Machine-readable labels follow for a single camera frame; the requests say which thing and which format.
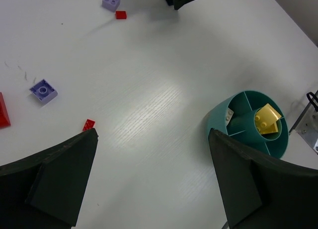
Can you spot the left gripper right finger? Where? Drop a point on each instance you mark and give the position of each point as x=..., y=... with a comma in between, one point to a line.
x=260, y=191

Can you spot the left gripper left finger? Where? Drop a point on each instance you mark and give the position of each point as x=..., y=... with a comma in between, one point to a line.
x=46, y=190

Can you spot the small yellow lego brick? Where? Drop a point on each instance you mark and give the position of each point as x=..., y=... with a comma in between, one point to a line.
x=266, y=116

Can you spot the small red lego plate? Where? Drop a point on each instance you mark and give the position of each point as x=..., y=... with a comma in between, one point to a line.
x=89, y=124

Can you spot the red curved lego piece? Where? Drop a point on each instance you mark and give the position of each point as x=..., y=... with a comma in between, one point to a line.
x=4, y=117

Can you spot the tan lego brick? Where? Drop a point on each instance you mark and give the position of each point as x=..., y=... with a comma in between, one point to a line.
x=229, y=115

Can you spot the long yellow lego plate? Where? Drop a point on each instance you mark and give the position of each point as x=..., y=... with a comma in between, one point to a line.
x=274, y=128

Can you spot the small red lego tile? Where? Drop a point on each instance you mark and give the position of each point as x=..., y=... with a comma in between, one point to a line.
x=120, y=14

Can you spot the lavender lego brick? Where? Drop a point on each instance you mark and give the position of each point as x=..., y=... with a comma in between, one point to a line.
x=111, y=5

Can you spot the teal divided round container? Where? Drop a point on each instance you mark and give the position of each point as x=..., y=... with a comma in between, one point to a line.
x=242, y=128

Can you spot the small purple lego piece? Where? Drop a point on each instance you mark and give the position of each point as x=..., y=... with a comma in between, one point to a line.
x=43, y=92

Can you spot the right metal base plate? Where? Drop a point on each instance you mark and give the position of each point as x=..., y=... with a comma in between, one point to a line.
x=306, y=124

